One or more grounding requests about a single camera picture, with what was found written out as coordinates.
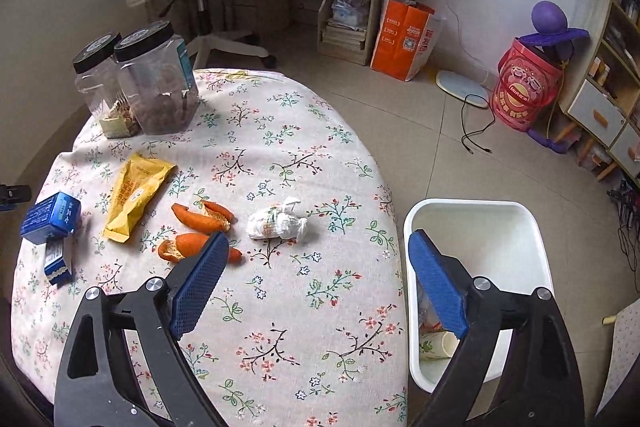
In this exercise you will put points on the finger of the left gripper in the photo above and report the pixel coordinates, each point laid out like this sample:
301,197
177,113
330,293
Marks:
12,195

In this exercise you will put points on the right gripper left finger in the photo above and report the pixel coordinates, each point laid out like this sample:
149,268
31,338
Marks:
97,384

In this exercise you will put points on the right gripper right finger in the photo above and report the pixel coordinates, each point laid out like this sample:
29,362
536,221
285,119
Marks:
540,382

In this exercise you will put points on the large blue carton box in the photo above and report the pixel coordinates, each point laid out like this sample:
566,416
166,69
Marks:
55,217

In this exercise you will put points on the small blue white box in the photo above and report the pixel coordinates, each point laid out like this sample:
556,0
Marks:
57,262

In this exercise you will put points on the white paper cup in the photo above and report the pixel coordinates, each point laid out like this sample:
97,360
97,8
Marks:
437,345

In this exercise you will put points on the yellow snack wrapper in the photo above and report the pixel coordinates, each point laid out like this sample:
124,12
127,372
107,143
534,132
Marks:
136,184

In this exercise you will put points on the orange peel piece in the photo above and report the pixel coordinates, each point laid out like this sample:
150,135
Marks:
182,246
213,217

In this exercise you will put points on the white tissue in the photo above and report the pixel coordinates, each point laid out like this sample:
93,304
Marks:
278,221

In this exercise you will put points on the white plastic trash bin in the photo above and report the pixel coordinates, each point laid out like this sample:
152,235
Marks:
497,240

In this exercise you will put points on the left clear nut jar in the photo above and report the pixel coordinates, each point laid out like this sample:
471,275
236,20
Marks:
97,82

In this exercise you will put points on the right clear dark-snack jar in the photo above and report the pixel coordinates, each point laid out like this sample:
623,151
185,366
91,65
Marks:
156,76

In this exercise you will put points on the wooden shelf cabinet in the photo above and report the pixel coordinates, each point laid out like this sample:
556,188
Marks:
600,92

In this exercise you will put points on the white round scale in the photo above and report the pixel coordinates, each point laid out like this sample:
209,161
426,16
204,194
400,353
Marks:
462,88

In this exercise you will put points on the red pink bucket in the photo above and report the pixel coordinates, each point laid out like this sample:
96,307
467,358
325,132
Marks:
527,83

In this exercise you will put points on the purple ball toy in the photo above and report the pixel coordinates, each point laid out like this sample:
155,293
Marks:
552,34

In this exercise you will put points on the orange cardboard box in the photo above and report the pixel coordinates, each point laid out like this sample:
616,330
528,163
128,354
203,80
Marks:
408,33

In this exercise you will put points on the stack of books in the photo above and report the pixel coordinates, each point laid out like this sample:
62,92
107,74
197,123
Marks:
343,42

